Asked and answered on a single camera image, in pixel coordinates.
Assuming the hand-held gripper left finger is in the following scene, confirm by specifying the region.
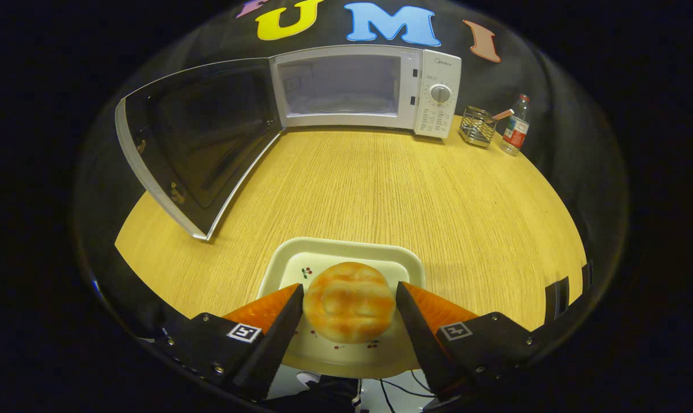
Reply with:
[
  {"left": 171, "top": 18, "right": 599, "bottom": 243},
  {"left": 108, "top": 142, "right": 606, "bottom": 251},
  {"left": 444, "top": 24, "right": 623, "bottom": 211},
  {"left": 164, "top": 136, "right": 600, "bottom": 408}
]
[{"left": 154, "top": 283, "right": 305, "bottom": 402}]

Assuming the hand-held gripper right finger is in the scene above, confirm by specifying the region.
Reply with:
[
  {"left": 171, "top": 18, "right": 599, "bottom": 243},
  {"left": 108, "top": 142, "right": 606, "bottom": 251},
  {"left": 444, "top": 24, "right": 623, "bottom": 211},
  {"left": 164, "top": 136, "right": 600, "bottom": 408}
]
[{"left": 395, "top": 281, "right": 554, "bottom": 402}]

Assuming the round bread bun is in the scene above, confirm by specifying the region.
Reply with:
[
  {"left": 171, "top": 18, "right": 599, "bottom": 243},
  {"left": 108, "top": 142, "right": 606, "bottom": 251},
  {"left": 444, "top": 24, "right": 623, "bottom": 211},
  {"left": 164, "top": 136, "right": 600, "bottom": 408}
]
[{"left": 303, "top": 262, "right": 396, "bottom": 344}]

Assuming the white microwave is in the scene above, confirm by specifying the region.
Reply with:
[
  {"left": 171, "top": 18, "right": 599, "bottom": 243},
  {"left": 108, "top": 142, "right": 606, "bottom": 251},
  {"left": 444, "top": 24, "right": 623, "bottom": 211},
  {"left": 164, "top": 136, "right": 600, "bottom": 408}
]
[{"left": 115, "top": 45, "right": 462, "bottom": 241}]

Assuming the person's dark trouser leg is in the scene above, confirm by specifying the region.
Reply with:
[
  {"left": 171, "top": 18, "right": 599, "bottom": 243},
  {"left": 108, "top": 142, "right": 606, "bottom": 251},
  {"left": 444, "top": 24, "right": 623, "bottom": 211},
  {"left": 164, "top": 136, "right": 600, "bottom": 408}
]
[{"left": 260, "top": 376, "right": 363, "bottom": 413}]

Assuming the cream plate with cherry print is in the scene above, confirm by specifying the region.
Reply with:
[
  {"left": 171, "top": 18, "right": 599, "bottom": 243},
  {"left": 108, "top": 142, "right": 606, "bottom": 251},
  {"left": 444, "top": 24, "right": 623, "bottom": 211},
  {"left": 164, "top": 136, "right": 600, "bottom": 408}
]
[{"left": 257, "top": 237, "right": 427, "bottom": 379}]

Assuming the clear bottle with red label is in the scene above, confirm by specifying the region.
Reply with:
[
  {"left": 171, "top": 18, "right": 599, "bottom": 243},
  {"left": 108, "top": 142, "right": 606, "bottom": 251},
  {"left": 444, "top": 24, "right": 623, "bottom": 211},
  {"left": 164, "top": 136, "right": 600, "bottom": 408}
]
[{"left": 500, "top": 94, "right": 531, "bottom": 157}]

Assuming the black cable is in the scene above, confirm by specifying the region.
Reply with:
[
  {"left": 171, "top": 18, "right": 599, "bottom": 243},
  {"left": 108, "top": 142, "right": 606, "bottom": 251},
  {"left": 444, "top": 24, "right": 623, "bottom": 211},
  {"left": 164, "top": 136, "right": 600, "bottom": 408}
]
[{"left": 378, "top": 372, "right": 439, "bottom": 413}]

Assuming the metal wire basket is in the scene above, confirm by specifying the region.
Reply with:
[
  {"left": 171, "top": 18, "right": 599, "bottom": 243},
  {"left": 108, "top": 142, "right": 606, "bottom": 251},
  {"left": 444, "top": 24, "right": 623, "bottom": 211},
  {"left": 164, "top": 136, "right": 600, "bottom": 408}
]
[{"left": 459, "top": 106, "right": 498, "bottom": 149}]

